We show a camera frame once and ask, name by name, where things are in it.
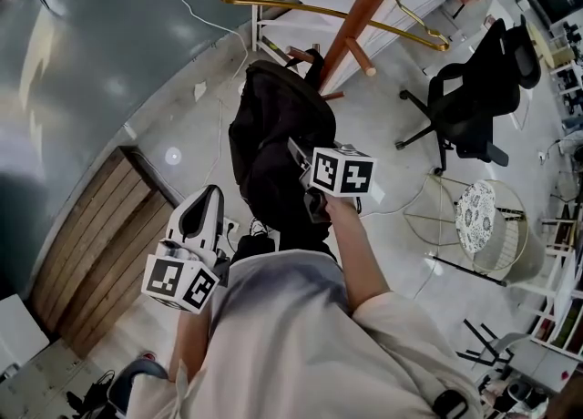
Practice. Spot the grey chair black legs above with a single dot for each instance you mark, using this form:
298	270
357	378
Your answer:
505	344

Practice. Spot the black backpack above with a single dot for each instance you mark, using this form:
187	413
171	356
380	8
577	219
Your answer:
273	135

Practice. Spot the wooden coat stand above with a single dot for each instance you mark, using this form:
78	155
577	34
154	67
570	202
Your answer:
364	12

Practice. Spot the wooden plank platform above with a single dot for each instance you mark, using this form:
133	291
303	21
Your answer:
100	253

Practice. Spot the light wooden table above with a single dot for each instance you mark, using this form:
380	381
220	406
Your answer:
549	43

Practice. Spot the gold clothes hanger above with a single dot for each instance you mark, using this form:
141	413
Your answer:
319	10

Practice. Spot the white paper scrap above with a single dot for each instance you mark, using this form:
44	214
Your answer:
200	90

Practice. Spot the red white shoe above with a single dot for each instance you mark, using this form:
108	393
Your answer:
148	357

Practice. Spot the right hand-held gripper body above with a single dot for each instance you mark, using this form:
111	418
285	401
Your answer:
341	176

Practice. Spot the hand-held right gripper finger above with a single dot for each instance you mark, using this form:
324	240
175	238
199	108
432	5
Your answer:
300	155

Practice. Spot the beige shell chair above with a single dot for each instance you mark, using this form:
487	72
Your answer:
535	248

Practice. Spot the white box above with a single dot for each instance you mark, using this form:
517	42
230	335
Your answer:
18	330

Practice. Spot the black office chair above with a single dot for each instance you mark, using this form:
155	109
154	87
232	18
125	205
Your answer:
473	103

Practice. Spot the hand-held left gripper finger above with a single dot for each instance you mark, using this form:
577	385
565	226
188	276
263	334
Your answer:
175	221
219	221

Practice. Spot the person's left forearm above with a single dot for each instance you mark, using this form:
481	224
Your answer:
191	344

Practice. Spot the person's left shoe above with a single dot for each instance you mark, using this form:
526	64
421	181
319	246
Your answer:
258	227

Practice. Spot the white bookshelf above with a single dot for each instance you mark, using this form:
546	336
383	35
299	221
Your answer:
565	326

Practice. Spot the black padded chair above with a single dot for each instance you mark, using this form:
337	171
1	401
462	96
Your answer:
136	371

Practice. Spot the person's light grey shirt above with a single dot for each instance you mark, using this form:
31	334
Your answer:
282	344

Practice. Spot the white wooden stool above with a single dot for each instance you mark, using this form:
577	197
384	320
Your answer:
560	271

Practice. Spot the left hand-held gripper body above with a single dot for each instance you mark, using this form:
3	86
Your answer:
177	280

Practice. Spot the person's right forearm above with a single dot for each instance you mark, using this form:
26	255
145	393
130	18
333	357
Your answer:
360	262

